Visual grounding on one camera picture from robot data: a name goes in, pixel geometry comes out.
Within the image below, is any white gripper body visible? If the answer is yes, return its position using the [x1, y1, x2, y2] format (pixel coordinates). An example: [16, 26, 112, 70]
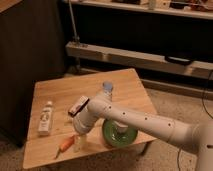
[73, 116, 91, 135]

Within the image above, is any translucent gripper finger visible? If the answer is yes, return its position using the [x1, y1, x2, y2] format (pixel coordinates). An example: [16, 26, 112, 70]
[74, 135, 87, 152]

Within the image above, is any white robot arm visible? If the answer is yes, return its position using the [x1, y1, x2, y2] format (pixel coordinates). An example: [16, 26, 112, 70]
[73, 92, 213, 171]

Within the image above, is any ceramic cup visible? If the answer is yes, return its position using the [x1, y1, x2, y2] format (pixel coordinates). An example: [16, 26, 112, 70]
[114, 121, 128, 133]

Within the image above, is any green plate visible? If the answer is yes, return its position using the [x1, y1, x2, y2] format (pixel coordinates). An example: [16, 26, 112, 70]
[102, 119, 138, 148]

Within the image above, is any wooden table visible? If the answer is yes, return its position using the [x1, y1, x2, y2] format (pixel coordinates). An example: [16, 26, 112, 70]
[22, 68, 169, 170]

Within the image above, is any white bottle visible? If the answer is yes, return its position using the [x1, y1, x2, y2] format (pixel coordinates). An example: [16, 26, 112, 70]
[38, 101, 53, 136]

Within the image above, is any blue sponge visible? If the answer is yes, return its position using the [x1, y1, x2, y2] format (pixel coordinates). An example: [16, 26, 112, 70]
[103, 81, 113, 93]

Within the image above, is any wooden shelf beam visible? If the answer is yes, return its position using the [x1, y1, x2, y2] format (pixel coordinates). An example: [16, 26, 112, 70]
[66, 42, 213, 78]

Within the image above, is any metal stand pole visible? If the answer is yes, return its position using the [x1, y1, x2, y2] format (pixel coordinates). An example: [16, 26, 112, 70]
[68, 0, 86, 47]

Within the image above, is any black object on beam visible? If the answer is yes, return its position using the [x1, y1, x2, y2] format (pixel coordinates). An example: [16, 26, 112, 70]
[164, 56, 194, 66]

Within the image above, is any black cable on floor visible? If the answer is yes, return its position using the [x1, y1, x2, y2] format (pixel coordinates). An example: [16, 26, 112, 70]
[176, 69, 213, 171]

